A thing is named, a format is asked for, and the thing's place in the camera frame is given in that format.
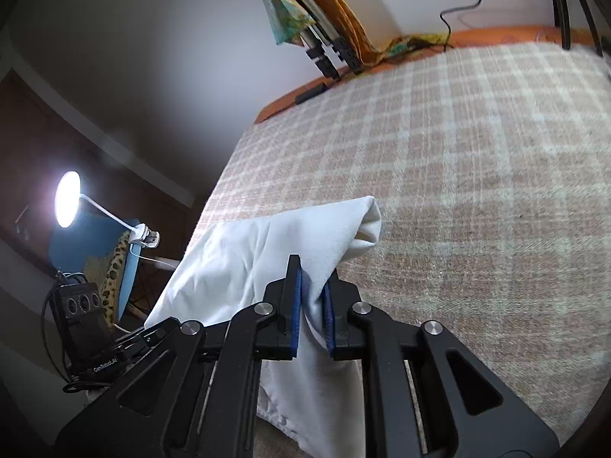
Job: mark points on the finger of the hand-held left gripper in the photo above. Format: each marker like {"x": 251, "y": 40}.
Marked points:
{"x": 143, "y": 338}

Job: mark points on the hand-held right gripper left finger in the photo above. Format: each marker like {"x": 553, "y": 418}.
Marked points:
{"x": 293, "y": 315}

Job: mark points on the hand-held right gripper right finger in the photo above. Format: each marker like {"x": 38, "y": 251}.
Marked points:
{"x": 329, "y": 319}

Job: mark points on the white t-shirt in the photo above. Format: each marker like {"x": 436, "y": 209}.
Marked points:
{"x": 229, "y": 257}

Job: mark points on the leopard print cloth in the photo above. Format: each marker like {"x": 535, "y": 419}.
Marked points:
{"x": 112, "y": 272}

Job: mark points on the blue chair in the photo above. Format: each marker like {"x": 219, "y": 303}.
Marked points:
{"x": 90, "y": 243}

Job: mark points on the white clip lamp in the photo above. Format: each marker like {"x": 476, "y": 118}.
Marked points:
{"x": 67, "y": 198}

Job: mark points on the beige checkered blanket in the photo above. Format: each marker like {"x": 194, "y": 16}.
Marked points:
{"x": 453, "y": 200}

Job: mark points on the folded silver tripod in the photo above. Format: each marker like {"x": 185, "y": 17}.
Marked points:
{"x": 329, "y": 64}

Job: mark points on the colourful floral scarf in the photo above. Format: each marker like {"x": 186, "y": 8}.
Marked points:
{"x": 286, "y": 19}

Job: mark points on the orange scarf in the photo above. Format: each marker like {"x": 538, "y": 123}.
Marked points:
{"x": 343, "y": 0}

